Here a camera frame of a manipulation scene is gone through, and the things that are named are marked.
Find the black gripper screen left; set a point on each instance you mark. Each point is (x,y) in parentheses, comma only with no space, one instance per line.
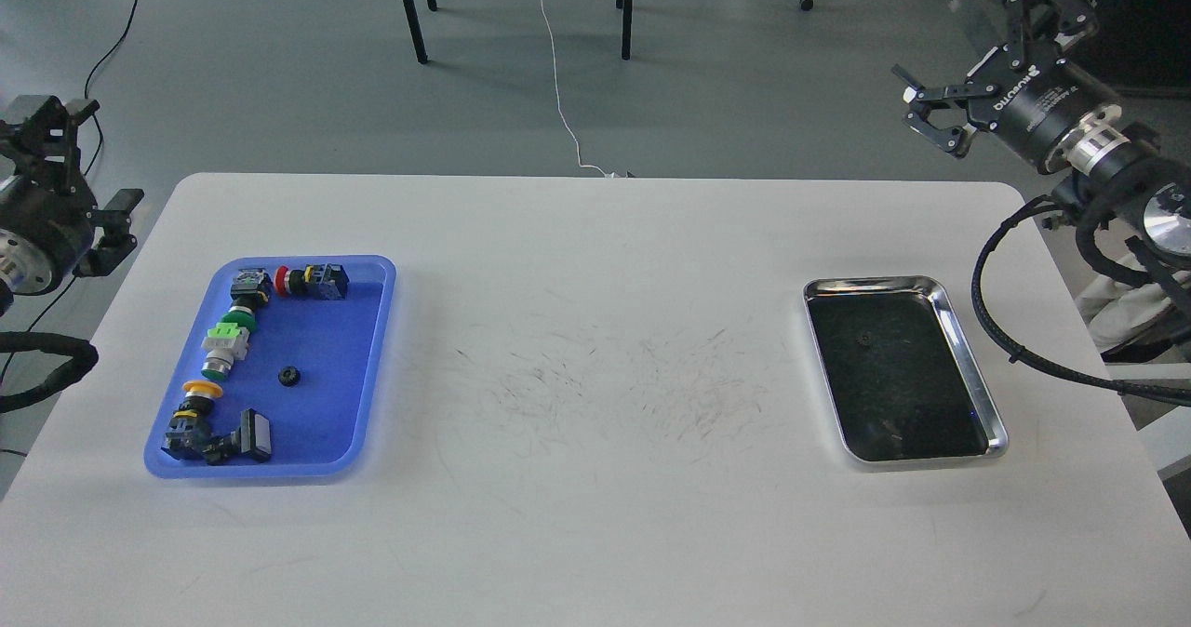
(44,235)

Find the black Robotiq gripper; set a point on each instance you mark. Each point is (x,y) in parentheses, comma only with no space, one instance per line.
(1042,106)

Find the blue plastic tray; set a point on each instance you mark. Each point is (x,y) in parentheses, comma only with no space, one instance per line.
(317,426)

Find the silver metal tray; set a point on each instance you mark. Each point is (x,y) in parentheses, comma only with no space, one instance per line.
(916,398)

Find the red emergency stop button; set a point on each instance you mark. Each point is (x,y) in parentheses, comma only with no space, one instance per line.
(317,282)

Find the black square push button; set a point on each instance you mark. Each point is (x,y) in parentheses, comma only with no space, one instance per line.
(251,439)

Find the black selector switch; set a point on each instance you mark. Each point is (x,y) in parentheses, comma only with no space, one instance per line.
(252,288)

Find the green push button switch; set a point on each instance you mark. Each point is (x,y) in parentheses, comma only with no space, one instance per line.
(227,342)

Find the yellow push button switch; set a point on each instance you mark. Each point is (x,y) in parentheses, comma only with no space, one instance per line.
(189,432)

